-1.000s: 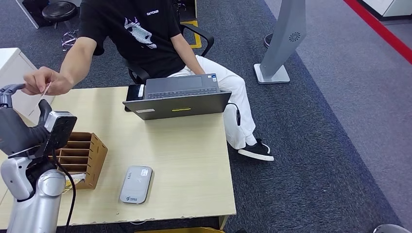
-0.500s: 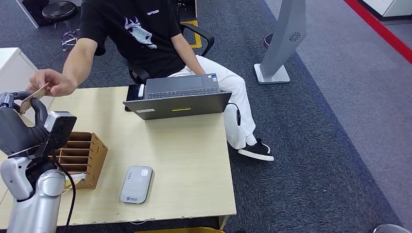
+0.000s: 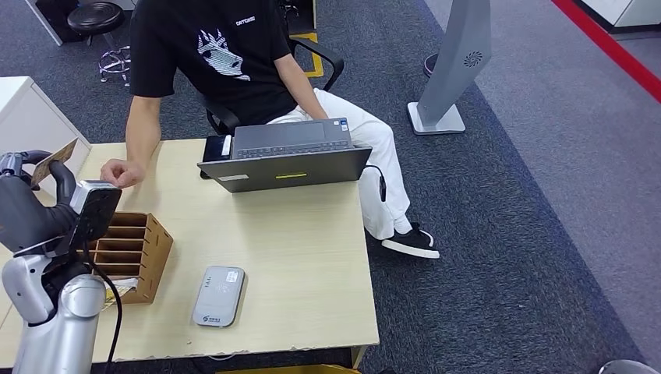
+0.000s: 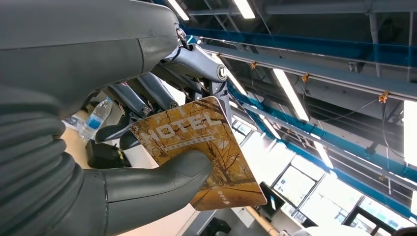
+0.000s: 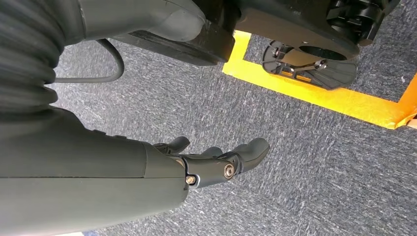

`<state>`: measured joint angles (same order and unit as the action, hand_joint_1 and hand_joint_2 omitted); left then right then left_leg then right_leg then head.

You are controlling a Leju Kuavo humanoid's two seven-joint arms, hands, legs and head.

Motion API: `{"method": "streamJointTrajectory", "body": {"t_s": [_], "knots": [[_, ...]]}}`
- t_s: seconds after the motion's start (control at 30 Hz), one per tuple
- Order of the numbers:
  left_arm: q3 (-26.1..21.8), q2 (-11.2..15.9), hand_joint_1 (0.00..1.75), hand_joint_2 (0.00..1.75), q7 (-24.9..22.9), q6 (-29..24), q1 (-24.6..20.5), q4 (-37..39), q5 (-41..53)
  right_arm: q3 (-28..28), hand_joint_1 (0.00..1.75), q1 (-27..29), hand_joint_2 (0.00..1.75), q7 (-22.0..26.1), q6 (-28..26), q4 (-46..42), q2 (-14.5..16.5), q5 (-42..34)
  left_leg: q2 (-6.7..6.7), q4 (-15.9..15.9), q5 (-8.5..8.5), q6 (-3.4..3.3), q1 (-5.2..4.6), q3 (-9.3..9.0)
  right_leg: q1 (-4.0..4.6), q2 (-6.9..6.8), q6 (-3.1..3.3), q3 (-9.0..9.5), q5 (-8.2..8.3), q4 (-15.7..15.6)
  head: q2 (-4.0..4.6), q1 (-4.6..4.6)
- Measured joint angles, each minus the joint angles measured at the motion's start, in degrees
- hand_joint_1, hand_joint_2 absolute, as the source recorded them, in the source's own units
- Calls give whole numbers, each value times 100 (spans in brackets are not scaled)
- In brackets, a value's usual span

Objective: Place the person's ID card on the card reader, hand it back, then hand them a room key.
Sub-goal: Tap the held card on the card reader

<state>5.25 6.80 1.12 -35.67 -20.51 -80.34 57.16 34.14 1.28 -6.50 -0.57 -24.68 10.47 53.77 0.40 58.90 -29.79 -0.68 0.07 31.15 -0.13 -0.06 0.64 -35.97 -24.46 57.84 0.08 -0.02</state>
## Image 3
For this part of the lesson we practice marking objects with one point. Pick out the white panel edge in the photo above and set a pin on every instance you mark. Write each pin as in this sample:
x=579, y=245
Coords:
x=44, y=23

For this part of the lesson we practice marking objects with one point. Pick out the tan ID card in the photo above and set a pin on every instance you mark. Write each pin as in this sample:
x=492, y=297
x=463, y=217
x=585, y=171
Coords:
x=63, y=152

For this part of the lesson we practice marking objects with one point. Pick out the person's left forearm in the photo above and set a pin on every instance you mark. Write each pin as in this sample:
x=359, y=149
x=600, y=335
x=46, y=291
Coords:
x=299, y=85

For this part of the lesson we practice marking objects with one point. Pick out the person's right hand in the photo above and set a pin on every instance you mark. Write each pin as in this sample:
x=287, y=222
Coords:
x=126, y=174

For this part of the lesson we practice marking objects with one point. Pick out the person's right forearm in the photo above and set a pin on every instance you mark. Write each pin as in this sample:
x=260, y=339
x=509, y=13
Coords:
x=142, y=129

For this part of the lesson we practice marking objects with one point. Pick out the white card sleeve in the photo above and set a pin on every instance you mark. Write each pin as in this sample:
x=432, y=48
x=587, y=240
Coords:
x=126, y=283

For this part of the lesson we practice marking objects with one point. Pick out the black phone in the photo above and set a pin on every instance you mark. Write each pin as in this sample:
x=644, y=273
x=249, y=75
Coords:
x=212, y=149

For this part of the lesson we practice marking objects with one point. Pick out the brown slotted card organizer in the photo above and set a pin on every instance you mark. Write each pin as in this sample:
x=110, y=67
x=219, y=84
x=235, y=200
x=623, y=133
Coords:
x=157, y=253

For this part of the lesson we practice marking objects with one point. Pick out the grey laptop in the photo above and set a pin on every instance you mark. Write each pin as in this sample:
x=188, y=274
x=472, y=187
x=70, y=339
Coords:
x=286, y=174

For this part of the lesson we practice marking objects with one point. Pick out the white cabinet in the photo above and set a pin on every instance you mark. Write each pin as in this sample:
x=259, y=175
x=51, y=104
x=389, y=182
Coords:
x=31, y=118

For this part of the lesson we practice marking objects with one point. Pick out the yellow printed room key card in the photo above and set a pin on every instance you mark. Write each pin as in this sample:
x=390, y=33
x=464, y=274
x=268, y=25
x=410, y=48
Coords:
x=116, y=298

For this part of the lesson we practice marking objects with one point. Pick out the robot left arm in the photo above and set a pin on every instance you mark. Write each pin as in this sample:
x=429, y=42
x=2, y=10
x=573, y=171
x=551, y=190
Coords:
x=57, y=335

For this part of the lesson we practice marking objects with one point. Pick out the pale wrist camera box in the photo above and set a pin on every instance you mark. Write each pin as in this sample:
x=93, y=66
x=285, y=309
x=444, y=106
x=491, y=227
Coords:
x=93, y=217

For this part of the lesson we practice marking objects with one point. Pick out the small white card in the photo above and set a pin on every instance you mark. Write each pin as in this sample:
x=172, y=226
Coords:
x=226, y=146

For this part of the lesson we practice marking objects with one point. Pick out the grey card reader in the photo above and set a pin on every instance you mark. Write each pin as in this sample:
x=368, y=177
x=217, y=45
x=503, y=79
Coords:
x=219, y=297

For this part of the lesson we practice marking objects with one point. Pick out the person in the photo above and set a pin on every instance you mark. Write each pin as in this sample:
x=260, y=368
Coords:
x=222, y=26

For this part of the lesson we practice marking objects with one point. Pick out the black shoe white sole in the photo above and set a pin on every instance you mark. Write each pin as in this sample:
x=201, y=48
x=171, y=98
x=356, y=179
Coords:
x=410, y=243

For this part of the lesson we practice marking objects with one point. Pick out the grey kiosk stand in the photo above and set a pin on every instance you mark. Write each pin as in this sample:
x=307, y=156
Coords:
x=458, y=51

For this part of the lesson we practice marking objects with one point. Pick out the dark round base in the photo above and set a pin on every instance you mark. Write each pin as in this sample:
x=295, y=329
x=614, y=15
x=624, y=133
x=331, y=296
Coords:
x=430, y=65

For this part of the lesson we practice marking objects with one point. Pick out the black round stool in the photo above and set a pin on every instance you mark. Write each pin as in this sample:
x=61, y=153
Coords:
x=95, y=16

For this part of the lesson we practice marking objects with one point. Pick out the black cabinet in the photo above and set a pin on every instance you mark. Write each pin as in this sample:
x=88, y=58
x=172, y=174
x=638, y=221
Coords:
x=54, y=15

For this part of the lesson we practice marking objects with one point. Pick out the white furniture unit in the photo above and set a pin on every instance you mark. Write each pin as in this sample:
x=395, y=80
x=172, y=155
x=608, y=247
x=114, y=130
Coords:
x=619, y=13

